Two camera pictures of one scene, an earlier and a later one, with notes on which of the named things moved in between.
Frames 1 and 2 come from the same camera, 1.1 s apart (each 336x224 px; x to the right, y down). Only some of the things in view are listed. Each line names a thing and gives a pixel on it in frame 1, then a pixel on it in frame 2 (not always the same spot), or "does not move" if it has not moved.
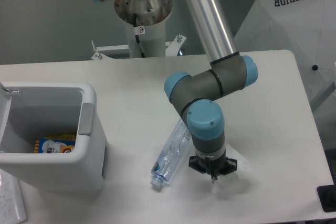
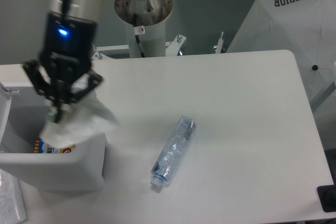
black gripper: (221, 166) → (66, 52)
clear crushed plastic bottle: (169, 155) does not move
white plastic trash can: (29, 110) does not move
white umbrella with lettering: (301, 18) does not move
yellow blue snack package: (61, 144) does not move
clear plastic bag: (235, 182) → (85, 117)
